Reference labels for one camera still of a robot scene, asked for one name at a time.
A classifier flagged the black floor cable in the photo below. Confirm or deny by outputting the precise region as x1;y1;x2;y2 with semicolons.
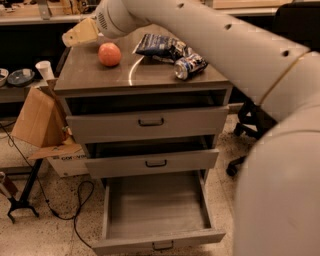
0;120;96;249

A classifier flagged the blue soda can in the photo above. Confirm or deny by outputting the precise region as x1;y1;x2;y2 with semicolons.
174;53;208;80

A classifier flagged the white cardboard box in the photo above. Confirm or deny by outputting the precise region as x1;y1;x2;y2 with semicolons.
28;141;90;178

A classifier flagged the black stand leg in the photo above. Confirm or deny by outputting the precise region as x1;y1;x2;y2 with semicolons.
7;159;43;223

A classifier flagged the grey top drawer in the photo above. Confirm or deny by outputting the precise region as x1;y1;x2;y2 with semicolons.
67;94;228;144

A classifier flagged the grey middle drawer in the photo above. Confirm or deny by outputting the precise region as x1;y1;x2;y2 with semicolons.
85;135;219;178

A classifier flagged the dark round plate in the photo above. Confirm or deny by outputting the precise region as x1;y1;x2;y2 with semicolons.
7;68;35;87

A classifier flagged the small bowl at left edge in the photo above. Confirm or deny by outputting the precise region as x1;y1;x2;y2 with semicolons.
0;68;9;87

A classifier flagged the orange-red apple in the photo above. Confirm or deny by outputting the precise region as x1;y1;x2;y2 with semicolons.
98;43;122;67

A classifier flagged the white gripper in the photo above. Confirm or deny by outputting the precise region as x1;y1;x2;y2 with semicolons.
62;0;148;47

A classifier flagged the blue chip bag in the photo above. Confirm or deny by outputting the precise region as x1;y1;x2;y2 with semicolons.
134;33;192;63

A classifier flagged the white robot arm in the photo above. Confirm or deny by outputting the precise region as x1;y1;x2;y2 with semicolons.
62;0;320;256

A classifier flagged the grey drawer cabinet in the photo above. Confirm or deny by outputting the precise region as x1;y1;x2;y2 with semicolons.
54;24;234;181

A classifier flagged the white paper cup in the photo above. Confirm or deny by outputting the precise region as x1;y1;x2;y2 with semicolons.
35;61;54;80

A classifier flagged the grey drawer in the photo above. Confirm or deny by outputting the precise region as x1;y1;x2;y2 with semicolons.
85;135;219;178
93;171;225;256
67;94;228;144

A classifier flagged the brown paper bag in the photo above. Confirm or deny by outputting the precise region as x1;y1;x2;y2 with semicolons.
11;79;67;148

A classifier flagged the grey bottom drawer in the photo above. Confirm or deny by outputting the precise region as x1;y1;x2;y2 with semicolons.
93;171;225;256

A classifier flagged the black office chair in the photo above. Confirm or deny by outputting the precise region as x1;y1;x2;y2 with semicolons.
226;2;320;181

